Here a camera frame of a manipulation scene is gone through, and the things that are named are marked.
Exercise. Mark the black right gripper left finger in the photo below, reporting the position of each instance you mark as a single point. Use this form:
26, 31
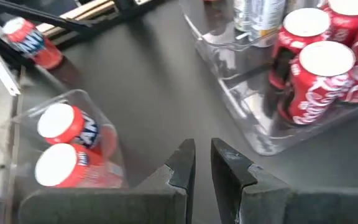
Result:
104, 208

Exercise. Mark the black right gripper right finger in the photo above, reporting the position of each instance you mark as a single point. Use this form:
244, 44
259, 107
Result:
259, 205

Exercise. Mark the white Celsius drink can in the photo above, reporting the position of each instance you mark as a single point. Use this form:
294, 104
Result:
270, 18
244, 15

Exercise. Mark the black frame strut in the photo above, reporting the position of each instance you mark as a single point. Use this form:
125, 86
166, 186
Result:
42, 17

